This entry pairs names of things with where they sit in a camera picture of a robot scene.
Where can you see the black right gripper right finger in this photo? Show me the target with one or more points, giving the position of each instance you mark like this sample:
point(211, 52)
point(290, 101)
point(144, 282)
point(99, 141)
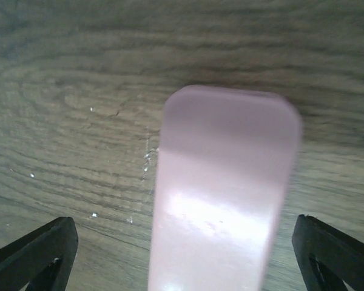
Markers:
point(328, 258)

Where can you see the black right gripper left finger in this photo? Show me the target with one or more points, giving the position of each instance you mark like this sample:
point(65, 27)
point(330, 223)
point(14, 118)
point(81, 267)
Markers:
point(42, 259)

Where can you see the pink glasses case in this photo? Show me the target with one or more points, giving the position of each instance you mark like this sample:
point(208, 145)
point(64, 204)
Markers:
point(224, 164)

